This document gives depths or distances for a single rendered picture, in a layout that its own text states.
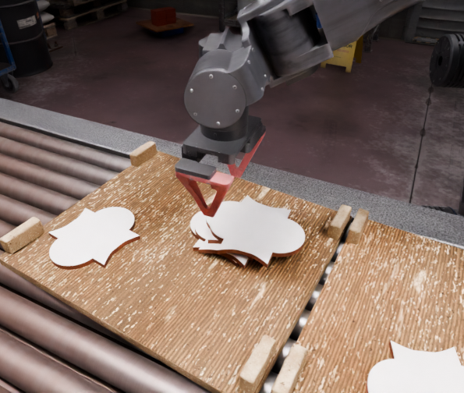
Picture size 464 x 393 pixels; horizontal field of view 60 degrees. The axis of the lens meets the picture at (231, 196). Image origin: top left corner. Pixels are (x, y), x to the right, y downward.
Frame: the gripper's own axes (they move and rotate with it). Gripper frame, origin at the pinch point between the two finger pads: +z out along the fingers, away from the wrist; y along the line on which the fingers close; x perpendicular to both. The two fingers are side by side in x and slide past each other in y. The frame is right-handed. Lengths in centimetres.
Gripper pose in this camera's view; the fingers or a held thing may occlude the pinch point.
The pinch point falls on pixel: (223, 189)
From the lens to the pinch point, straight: 54.1
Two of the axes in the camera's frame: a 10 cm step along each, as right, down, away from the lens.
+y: 3.7, -5.6, 7.4
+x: -9.3, -2.4, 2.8
